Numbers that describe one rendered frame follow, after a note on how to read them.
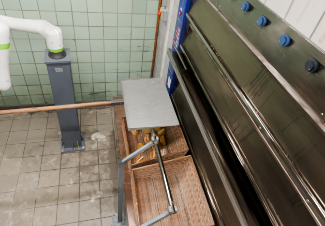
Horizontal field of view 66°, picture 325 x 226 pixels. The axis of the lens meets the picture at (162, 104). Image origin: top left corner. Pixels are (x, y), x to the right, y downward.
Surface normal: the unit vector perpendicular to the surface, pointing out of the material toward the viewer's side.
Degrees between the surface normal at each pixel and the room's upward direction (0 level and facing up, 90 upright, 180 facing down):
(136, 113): 3
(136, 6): 90
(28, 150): 0
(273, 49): 90
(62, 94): 90
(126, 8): 90
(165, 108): 3
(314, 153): 70
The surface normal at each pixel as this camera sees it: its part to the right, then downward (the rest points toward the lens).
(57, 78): 0.29, 0.67
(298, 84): -0.97, 0.06
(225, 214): -0.87, -0.19
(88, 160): 0.12, -0.74
